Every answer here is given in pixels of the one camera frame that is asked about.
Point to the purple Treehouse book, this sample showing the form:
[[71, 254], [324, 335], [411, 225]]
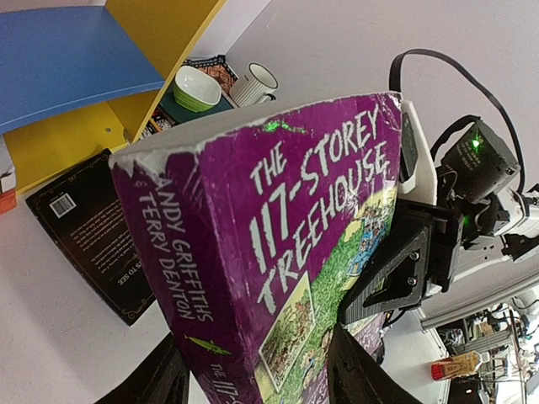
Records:
[[251, 224]]

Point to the red orange bottle background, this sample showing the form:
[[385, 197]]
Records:
[[456, 366]]

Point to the patterned cloth mat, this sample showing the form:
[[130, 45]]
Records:
[[215, 67]]

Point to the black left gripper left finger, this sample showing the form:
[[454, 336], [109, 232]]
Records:
[[160, 378]]

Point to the green white bowl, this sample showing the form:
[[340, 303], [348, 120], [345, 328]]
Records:
[[195, 90]]

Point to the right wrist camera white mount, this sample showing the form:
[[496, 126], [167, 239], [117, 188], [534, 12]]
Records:
[[417, 176]]

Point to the white mug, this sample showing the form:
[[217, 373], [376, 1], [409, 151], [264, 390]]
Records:
[[257, 85]]

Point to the large orange Good Morning book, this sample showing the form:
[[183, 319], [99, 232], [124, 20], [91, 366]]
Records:
[[8, 201]]

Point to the white Singularity palm book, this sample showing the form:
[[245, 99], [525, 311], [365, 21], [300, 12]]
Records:
[[7, 168]]

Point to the black paperback barcode book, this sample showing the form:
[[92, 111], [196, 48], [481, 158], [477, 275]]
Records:
[[82, 214]]

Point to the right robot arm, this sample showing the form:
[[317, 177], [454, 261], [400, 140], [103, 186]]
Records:
[[473, 205]]

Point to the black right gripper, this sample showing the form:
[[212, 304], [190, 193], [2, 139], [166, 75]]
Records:
[[423, 243]]

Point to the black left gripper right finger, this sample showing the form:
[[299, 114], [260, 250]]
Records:
[[355, 377]]

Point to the yellow pink blue bookshelf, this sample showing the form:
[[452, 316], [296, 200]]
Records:
[[78, 77]]

